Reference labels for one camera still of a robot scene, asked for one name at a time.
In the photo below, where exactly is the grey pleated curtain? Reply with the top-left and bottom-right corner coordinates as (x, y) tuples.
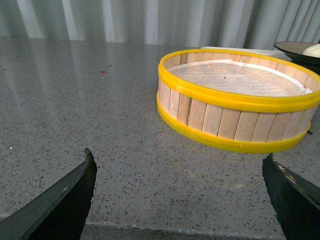
(0, 0), (320, 50)

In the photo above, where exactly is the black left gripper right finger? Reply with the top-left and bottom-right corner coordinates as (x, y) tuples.
(262, 153), (320, 240)

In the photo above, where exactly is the yellow-rimmed bamboo steamer basket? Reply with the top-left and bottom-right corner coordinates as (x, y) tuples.
(156, 49), (320, 154)

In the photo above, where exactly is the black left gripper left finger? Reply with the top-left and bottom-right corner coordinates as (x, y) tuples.
(0, 148), (97, 240)

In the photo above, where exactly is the white rectangular bear tray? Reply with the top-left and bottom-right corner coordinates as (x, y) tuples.
(201, 46), (291, 62)

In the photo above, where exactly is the brown plate with black rim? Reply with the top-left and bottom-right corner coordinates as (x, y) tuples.
(273, 41), (320, 75)

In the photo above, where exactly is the white steamer liner cloth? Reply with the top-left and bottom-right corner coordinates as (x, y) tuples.
(168, 59), (313, 97)

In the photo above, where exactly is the white steamed bun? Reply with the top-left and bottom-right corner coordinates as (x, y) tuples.
(302, 43), (320, 58)

